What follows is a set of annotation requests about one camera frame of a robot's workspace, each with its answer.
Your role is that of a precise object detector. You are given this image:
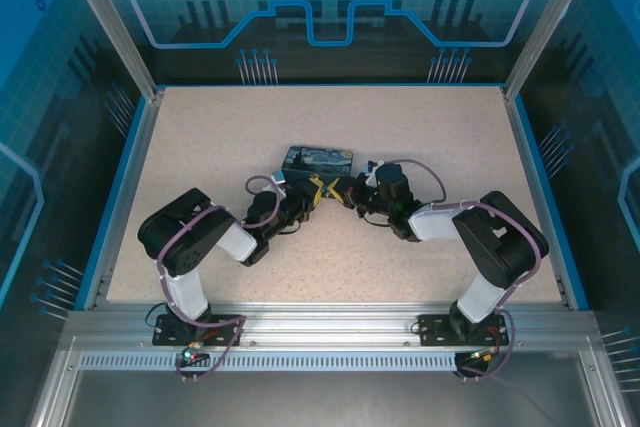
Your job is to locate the long aluminium frame rail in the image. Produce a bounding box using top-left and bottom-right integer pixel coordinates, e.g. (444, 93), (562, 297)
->
(64, 301), (601, 349)

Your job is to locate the grey metal panel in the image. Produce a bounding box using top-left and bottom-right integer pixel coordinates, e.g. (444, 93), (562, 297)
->
(64, 369), (599, 427)

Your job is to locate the starry night print tin box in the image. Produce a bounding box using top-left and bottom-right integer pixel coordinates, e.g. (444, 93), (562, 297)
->
(280, 145), (357, 184)

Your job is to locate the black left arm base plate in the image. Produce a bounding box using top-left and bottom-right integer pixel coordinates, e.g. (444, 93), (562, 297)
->
(152, 313), (247, 348)

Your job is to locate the slotted grey cable duct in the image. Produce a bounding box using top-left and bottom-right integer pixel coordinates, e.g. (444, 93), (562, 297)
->
(78, 351), (464, 373)

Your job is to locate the aluminium frame post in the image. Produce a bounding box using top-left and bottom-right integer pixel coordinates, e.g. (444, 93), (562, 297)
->
(55, 0), (166, 101)
(502, 0), (599, 101)

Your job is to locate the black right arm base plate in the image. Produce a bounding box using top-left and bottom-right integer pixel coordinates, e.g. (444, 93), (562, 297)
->
(417, 314), (516, 348)

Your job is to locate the small lit circuit board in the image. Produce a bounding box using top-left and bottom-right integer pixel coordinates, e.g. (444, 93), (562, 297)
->
(467, 346), (503, 366)
(180, 344), (210, 367)

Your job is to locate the aluminium side rail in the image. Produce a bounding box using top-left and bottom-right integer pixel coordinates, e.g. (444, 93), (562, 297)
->
(501, 87), (576, 309)
(82, 91), (164, 311)

